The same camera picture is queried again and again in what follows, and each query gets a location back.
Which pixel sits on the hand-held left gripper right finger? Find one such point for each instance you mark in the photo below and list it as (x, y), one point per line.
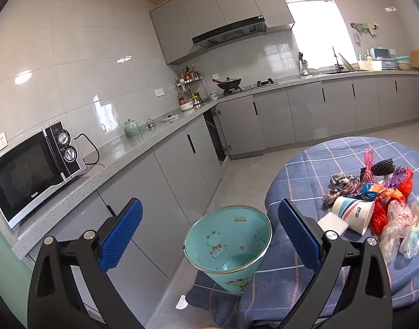
(298, 236)

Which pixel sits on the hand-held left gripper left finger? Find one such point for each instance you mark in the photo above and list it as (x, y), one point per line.
(122, 236)

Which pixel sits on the patterned cloth rag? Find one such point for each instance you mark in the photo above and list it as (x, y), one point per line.
(341, 186)

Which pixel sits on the teal cartoon print bin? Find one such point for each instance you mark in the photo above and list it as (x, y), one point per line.
(226, 243)

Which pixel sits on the long red mesh bag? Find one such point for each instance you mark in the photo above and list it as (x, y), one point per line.
(379, 217)

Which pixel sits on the orange blue snack wrapper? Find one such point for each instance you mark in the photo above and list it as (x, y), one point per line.
(377, 190)

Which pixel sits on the purple plastic wrapper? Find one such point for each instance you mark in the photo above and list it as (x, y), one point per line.
(397, 176)

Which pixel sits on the white sponge block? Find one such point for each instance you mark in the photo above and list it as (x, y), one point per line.
(332, 222)

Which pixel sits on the white paper cup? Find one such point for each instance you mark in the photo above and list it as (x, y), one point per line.
(353, 212)

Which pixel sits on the grey stone kitchen countertop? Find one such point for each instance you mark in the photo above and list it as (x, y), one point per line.
(127, 150)

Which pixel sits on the blue plaid tablecloth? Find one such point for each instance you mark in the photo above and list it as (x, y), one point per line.
(332, 157)

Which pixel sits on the white paper scrap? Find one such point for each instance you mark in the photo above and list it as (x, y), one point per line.
(182, 303)

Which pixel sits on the clear plastic bag red print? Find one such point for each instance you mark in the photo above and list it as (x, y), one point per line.
(396, 226)

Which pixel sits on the pink plastic wrapper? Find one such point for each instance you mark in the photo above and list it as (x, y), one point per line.
(368, 164)

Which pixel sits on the green ceramic kettle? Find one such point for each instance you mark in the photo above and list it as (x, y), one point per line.
(131, 130)

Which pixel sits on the black mesh scrubber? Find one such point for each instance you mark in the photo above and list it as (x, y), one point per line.
(383, 167)

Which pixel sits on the black silver microwave oven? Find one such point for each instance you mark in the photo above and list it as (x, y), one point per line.
(24, 178)

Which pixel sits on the small round metal container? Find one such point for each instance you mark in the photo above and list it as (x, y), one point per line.
(151, 125)

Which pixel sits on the clear plastic bag teal print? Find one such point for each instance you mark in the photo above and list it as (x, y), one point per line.
(415, 226)

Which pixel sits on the round red mesh bag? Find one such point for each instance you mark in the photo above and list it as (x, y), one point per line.
(407, 186)

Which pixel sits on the grey kitchen base cabinets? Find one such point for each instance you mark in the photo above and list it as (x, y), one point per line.
(298, 116)

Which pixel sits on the white bowl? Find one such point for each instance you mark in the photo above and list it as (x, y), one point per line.
(186, 106)

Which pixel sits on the black gas stove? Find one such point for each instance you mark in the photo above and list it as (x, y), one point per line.
(261, 84)

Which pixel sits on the black wok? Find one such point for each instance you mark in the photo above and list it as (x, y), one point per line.
(230, 84)

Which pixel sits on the knife holder with knives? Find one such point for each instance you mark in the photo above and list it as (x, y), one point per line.
(303, 67)

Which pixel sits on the spice rack with bottles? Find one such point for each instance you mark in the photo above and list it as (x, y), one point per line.
(187, 73)

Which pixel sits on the metal sink faucet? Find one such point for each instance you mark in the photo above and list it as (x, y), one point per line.
(337, 60)

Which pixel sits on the white plastic basin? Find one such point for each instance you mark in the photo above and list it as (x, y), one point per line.
(368, 65)

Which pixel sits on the grey blue storage box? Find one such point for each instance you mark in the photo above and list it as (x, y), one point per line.
(384, 54)

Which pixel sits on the stacked teal basins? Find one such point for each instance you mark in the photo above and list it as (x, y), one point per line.
(403, 62)

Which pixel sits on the bright kitchen window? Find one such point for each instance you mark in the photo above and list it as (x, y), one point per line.
(319, 34)

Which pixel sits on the wooden cutting board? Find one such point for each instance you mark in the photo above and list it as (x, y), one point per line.
(418, 60)

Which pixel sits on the black range hood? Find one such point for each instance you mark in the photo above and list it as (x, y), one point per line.
(230, 32)

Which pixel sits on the grey upper kitchen cabinets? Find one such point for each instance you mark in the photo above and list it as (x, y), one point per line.
(202, 3)

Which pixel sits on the white wall switch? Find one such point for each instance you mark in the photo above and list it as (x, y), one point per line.
(159, 92)

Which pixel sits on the round decorative wall plate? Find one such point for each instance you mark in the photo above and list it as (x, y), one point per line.
(356, 37)

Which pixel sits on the wall hook rack with cloths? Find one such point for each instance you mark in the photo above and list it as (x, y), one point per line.
(363, 27)

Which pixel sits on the dragonfly wall sticker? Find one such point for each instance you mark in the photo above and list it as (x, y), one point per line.
(390, 8)

